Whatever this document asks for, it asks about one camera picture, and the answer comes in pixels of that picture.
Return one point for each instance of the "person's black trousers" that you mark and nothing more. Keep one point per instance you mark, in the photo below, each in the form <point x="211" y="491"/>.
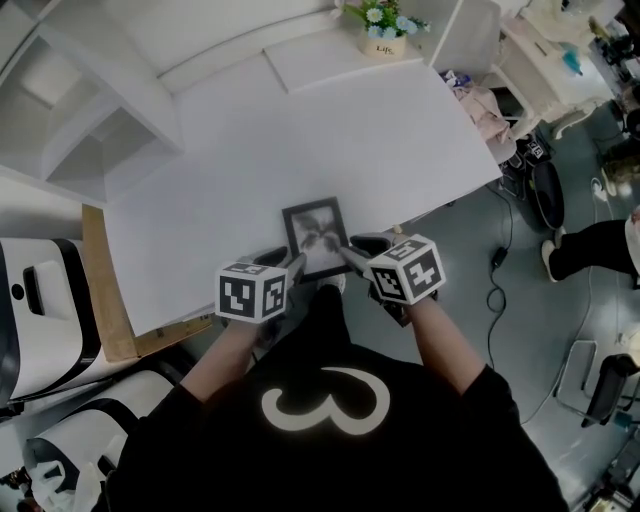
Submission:
<point x="320" y="320"/>

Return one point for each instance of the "person's black printed shirt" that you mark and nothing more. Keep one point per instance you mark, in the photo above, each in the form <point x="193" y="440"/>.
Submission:
<point x="350" y="450"/>

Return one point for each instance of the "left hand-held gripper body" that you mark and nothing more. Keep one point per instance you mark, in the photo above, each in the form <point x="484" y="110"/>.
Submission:
<point x="250" y="295"/>

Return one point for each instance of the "black round stool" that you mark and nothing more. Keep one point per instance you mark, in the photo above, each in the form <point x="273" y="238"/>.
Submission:
<point x="549" y="192"/>

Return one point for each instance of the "person's left forearm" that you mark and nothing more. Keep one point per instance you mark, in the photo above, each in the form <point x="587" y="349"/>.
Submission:
<point x="222" y="357"/>

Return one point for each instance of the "black boxy device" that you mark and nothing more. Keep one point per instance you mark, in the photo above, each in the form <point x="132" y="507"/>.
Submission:
<point x="534" y="147"/>

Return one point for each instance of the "black picture frame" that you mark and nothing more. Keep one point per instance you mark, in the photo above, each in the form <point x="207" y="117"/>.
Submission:
<point x="318" y="235"/>

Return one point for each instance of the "wooden board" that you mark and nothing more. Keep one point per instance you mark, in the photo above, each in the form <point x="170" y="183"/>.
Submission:
<point x="107" y="300"/>

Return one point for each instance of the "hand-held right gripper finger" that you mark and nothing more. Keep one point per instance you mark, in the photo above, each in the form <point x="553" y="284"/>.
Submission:
<point x="356" y="262"/>
<point x="372" y="242"/>

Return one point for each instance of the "potted blue and white flowers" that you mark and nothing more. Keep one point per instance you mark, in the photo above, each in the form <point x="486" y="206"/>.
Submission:
<point x="382" y="30"/>

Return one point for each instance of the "ornate white table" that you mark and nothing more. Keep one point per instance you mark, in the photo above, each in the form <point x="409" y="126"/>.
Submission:
<point x="550" y="75"/>

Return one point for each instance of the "black metal-framed chair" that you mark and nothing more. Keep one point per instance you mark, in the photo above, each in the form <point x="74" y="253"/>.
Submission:
<point x="607" y="390"/>

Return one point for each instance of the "person's white shoe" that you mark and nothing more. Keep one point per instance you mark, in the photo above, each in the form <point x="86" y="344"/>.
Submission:
<point x="334" y="284"/>

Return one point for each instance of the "white and black machine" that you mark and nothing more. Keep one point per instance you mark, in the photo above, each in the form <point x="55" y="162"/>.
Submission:
<point x="45" y="320"/>
<point x="95" y="430"/>

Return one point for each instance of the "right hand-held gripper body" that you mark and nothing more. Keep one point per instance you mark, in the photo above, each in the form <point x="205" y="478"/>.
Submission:
<point x="407" y="272"/>

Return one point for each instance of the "person's right forearm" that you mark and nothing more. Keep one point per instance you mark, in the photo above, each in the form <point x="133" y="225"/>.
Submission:
<point x="445" y="347"/>

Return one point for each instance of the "pink cloth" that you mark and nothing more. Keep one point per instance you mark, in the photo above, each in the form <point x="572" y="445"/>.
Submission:
<point x="482" y="115"/>

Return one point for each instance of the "white shelf unit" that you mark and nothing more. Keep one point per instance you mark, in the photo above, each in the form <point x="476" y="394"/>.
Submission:
<point x="85" y="100"/>

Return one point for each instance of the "teal object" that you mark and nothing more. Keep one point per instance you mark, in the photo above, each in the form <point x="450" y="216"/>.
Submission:
<point x="571" y="59"/>

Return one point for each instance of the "white plastic bag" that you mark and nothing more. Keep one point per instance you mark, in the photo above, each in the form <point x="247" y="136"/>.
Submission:
<point x="60" y="482"/>

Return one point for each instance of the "white raised box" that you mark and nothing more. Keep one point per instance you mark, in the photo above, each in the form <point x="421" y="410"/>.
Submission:
<point x="340" y="62"/>

